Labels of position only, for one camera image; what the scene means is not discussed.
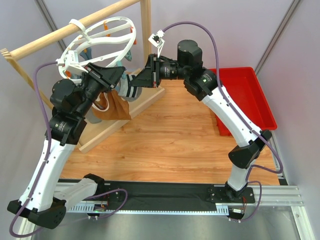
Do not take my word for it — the white round clip hanger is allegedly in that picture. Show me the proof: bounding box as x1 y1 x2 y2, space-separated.
60 16 137 84

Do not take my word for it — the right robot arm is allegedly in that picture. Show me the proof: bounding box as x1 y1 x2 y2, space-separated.
130 39 271 200

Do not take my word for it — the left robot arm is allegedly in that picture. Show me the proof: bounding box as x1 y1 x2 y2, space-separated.
7 63 126 229

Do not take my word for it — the brown sock with cream cuff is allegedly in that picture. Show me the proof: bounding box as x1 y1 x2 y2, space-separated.
91 90 132 121

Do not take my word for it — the blue sock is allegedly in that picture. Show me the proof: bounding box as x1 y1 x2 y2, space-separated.
80 47 92 61

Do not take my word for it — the red plastic tray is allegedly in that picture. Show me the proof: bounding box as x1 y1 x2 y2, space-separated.
219 66 278 131

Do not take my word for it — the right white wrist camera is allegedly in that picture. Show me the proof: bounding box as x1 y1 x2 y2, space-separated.
148 29 165 57

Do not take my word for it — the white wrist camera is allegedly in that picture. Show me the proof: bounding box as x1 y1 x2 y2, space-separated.
56 50 88 78
148 29 165 57

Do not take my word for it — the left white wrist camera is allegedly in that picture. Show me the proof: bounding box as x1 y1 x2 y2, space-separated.
56 50 88 78

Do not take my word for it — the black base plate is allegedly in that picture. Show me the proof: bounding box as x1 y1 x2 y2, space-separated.
98 181 256 212

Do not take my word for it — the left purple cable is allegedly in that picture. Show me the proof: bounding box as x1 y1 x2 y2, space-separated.
8 62 129 238

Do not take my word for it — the aluminium frame rail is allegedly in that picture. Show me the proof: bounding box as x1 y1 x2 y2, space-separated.
7 175 303 229

